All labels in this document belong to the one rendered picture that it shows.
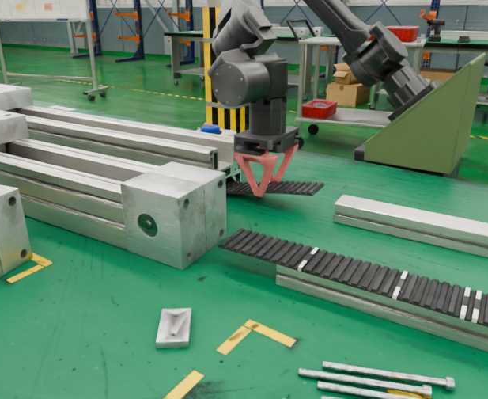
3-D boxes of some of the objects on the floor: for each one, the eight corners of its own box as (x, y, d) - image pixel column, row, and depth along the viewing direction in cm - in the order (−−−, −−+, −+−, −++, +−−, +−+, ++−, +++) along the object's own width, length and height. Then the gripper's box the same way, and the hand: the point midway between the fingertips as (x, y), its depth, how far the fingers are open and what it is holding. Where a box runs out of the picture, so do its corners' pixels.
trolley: (413, 143, 388) (432, 19, 348) (407, 161, 341) (429, 20, 302) (299, 132, 425) (304, 18, 386) (281, 146, 379) (285, 20, 339)
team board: (-8, 96, 601) (-44, -70, 525) (18, 91, 645) (-12, -63, 569) (90, 102, 565) (66, -76, 488) (111, 96, 609) (92, -68, 533)
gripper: (273, 101, 61) (270, 206, 67) (302, 91, 69) (298, 184, 75) (230, 97, 64) (232, 197, 70) (263, 88, 72) (262, 178, 78)
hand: (266, 186), depth 72 cm, fingers closed on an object, 5 cm apart
